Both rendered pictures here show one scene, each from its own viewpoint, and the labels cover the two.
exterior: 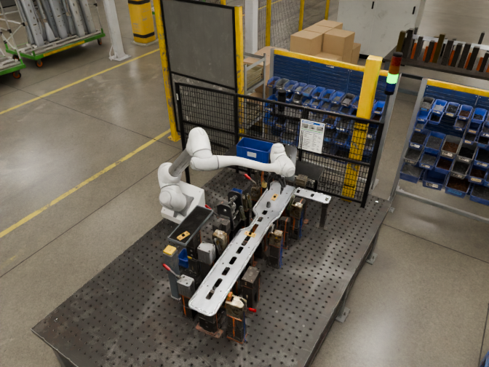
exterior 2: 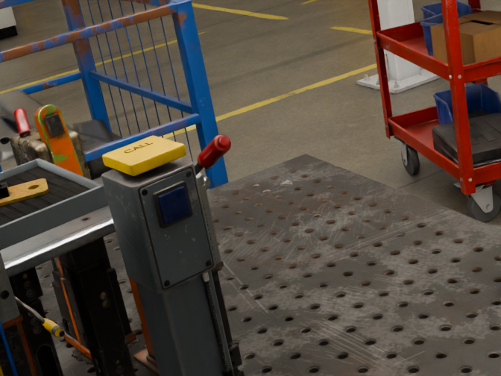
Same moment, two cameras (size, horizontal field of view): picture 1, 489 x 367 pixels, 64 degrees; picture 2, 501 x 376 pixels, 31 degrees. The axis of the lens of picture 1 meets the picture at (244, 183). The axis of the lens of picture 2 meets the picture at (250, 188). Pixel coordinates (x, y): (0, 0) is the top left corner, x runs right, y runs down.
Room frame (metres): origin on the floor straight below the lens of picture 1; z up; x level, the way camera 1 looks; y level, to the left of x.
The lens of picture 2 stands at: (2.39, 0.99, 1.42)
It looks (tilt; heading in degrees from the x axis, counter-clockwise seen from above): 21 degrees down; 212
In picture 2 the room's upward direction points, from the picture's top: 11 degrees counter-clockwise
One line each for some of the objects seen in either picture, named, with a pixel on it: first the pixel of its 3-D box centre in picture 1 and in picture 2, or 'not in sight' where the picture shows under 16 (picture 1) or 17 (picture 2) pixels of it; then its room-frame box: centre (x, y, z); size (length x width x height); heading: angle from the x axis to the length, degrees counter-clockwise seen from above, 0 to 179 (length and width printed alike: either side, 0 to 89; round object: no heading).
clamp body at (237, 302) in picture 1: (236, 318); (71, 242); (1.42, 0.05, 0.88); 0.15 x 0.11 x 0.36; 64
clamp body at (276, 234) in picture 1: (275, 248); not in sight; (2.00, -0.22, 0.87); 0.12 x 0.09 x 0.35; 64
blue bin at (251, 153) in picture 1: (255, 150); not in sight; (3.00, -0.10, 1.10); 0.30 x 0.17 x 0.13; 67
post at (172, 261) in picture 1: (174, 274); (194, 363); (1.73, 0.48, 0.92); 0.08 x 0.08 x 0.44; 64
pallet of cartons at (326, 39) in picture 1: (324, 60); not in sight; (6.87, -1.45, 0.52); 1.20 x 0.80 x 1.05; 144
